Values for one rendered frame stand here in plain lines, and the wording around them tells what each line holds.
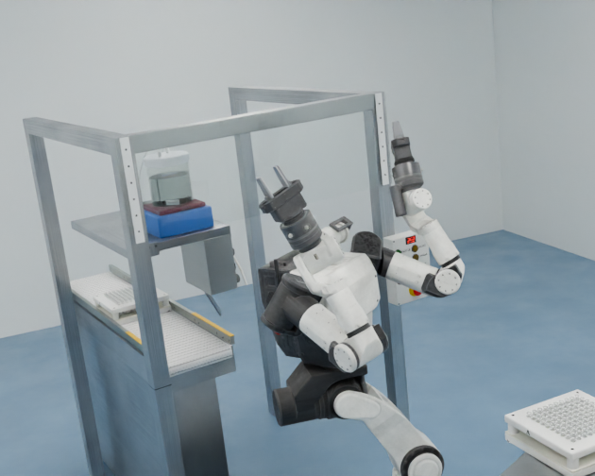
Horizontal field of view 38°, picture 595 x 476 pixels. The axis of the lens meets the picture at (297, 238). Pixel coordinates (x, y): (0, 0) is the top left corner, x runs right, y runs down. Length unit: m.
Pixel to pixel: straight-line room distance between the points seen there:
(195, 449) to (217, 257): 0.77
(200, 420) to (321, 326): 1.13
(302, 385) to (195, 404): 0.76
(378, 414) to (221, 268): 0.76
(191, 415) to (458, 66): 4.60
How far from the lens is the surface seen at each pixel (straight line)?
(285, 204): 2.14
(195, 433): 3.32
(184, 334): 3.29
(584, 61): 6.49
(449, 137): 7.21
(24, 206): 6.28
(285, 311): 2.35
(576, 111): 6.61
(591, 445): 2.18
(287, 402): 2.63
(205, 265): 2.99
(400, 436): 2.78
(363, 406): 2.65
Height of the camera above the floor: 2.02
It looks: 15 degrees down
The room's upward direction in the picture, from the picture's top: 6 degrees counter-clockwise
